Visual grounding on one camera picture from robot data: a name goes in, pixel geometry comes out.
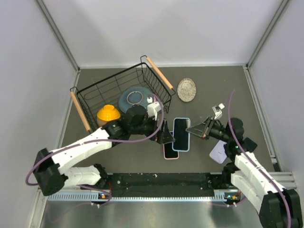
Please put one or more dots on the dark green smartphone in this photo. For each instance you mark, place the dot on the dark green smartphone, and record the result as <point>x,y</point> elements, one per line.
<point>181,134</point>

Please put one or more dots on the black smartphone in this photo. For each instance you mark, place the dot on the black smartphone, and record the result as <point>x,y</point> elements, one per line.
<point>169,152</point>

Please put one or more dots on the blue glazed ceramic plate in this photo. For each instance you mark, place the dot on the blue glazed ceramic plate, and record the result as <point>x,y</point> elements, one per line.
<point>132,96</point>

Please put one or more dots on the brown speckled bowl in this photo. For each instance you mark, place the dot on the brown speckled bowl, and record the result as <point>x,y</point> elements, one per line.
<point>101,123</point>

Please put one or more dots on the light blue phone case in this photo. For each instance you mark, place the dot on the light blue phone case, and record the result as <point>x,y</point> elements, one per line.
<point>173,133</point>

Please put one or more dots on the speckled oval dish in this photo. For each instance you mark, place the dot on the speckled oval dish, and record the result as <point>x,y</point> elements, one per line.
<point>186,90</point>

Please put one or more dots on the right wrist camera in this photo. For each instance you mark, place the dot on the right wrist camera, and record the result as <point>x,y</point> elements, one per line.
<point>218,111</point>

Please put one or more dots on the aluminium slotted rail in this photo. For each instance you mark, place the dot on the aluminium slotted rail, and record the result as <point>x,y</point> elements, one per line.
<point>82,196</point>

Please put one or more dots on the black wire dish basket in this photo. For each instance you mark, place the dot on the black wire dish basket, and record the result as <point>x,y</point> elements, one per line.
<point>90,99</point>

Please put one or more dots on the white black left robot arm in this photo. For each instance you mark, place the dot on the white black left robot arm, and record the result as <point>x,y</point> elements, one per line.
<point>54,170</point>

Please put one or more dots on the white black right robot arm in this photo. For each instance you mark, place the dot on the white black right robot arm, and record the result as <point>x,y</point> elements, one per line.
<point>277,206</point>

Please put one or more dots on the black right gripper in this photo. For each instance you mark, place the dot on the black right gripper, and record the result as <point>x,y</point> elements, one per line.
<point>200,129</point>

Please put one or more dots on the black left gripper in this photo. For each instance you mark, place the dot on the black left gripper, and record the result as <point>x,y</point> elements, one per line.
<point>166,137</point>

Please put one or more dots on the yellow ribbed bowl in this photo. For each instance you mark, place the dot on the yellow ribbed bowl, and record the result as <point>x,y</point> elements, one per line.
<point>108,113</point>

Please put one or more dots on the lilac phone case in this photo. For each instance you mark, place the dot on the lilac phone case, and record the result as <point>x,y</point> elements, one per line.
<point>218,152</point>

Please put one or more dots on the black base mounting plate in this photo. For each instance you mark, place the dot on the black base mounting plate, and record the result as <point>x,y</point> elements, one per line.
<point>164,184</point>

